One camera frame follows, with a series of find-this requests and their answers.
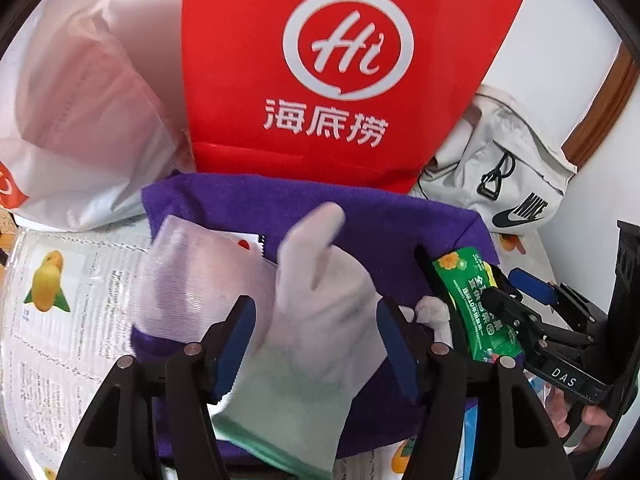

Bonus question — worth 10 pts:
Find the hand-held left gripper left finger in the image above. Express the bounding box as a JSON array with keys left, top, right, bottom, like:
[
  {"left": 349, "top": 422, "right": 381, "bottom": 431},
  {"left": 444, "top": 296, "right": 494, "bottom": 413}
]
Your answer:
[{"left": 57, "top": 295, "right": 258, "bottom": 480}]

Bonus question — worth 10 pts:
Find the green flower-print sachet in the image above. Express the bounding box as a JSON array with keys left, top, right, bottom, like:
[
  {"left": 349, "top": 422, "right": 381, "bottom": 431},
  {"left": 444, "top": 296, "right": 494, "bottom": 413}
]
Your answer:
[{"left": 431, "top": 251, "right": 523, "bottom": 363}]

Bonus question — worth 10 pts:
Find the brown wooden door frame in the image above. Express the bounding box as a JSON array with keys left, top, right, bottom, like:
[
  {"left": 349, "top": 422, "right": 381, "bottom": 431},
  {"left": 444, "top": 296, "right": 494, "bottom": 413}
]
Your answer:
[{"left": 567, "top": 42, "right": 638, "bottom": 168}]

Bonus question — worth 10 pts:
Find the fruit-print bed sheet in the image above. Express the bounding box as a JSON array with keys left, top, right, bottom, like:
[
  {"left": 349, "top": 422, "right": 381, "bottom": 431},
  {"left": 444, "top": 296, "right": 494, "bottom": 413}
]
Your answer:
[{"left": 0, "top": 210, "right": 556, "bottom": 480}]

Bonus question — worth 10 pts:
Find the clear plastic wrapper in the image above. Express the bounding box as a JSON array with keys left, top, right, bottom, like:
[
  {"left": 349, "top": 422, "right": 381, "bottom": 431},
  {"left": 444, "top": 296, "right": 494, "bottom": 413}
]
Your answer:
[{"left": 131, "top": 215, "right": 281, "bottom": 341}]

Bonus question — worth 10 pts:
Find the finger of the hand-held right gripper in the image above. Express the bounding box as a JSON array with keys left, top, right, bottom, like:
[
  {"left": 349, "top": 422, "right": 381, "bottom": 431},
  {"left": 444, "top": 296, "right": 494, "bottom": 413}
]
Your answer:
[
  {"left": 507, "top": 267, "right": 608, "bottom": 332},
  {"left": 482, "top": 285, "right": 601, "bottom": 357}
]

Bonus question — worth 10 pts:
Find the red paper bag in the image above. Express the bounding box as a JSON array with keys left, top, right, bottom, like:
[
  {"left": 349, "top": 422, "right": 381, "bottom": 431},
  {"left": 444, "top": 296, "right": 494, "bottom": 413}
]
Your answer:
[{"left": 181, "top": 0, "right": 526, "bottom": 196}]

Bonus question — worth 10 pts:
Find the purple cloth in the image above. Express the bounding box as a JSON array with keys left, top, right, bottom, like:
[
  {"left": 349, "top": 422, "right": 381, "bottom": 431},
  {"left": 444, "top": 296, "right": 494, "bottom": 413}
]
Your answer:
[{"left": 131, "top": 172, "right": 501, "bottom": 461}]

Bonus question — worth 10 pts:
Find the white plastic bag orange label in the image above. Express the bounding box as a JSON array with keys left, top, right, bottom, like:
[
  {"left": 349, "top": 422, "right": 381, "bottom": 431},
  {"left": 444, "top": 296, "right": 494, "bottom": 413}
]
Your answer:
[{"left": 0, "top": 0, "right": 196, "bottom": 233}]

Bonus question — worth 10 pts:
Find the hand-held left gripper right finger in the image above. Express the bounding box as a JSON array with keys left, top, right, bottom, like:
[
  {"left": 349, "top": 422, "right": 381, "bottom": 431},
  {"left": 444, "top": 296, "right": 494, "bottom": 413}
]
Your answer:
[{"left": 376, "top": 297, "right": 576, "bottom": 480}]

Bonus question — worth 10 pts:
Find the light blue box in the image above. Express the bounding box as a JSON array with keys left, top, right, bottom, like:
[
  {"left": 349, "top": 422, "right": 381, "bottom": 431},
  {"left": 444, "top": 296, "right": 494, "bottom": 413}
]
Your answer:
[{"left": 452, "top": 377, "right": 551, "bottom": 480}]

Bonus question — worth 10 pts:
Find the light grey sports bag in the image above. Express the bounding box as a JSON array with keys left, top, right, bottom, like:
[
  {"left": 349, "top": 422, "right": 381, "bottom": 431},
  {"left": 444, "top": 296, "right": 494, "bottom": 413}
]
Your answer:
[{"left": 410, "top": 85, "right": 578, "bottom": 233}]

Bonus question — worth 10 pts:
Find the orange-print white sachet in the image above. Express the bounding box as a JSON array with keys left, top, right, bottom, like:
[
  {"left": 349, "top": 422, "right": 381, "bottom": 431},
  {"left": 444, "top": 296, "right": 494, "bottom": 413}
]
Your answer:
[{"left": 227, "top": 232, "right": 268, "bottom": 262}]

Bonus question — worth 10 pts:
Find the white knit glove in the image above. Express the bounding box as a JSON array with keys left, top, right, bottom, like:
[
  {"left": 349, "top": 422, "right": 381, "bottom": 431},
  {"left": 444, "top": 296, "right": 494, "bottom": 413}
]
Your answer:
[{"left": 207, "top": 201, "right": 456, "bottom": 480}]

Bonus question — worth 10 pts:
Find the person's right hand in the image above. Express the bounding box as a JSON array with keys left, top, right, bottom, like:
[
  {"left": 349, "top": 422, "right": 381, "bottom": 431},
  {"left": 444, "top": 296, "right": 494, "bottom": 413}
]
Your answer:
[{"left": 545, "top": 384, "right": 618, "bottom": 453}]

